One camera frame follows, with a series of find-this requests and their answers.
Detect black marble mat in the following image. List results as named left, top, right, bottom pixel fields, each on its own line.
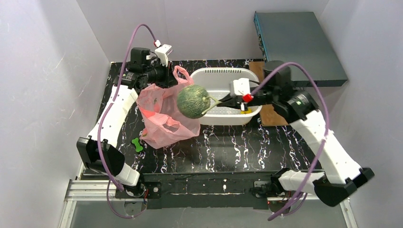
left=80, top=58, right=322, bottom=180

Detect green bone toy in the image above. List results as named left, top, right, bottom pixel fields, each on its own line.
left=131, top=138, right=144, bottom=153

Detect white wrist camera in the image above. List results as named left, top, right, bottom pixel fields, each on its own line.
left=230, top=78, right=253, bottom=103
left=154, top=44, right=172, bottom=67

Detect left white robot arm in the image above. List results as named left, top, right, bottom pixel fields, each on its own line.
left=77, top=44, right=177, bottom=189

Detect grey metal box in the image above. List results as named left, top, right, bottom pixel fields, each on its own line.
left=254, top=12, right=348, bottom=87

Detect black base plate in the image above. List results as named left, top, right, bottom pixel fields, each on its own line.
left=115, top=170, right=335, bottom=211

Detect aluminium frame rail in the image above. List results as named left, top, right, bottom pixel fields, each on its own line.
left=59, top=180, right=357, bottom=228

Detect green fake melon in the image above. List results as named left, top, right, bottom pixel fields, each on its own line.
left=177, top=85, right=221, bottom=119

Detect pink plastic bag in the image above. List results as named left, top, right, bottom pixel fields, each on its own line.
left=136, top=66, right=201, bottom=149

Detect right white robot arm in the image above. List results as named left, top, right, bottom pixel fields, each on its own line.
left=219, top=60, right=374, bottom=207

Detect white plastic basin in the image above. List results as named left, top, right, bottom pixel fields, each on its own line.
left=191, top=67, right=262, bottom=125

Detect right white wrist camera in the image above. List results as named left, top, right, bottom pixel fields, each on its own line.
left=230, top=78, right=253, bottom=103

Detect wooden board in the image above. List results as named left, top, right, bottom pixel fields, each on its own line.
left=249, top=61, right=288, bottom=126

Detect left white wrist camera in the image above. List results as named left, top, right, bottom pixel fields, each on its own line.
left=154, top=44, right=172, bottom=67

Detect fake yellow fruit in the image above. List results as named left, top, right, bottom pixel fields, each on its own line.
left=240, top=107, right=252, bottom=114

